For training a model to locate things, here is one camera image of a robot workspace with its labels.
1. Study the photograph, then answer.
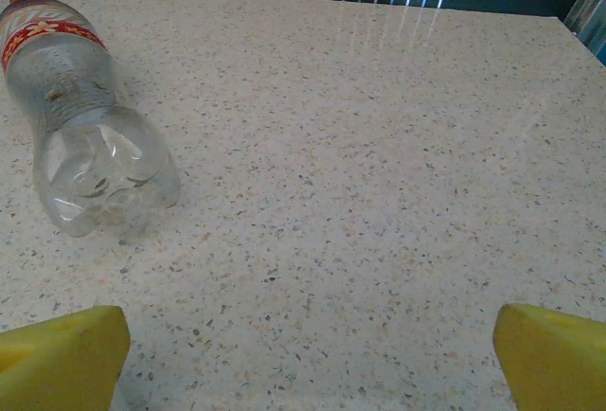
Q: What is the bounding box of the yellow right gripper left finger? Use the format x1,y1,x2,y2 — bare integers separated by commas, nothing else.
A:
0,305,132,411

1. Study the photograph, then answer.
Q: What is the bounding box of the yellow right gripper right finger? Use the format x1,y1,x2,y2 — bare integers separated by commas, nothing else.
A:
493,302,606,411

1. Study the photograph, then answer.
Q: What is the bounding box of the clear bottle red cap red label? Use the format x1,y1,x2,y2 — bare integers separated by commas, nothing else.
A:
0,0,183,241

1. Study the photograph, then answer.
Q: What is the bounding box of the aluminium frame post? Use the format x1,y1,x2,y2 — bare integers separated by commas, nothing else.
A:
562,0,606,69

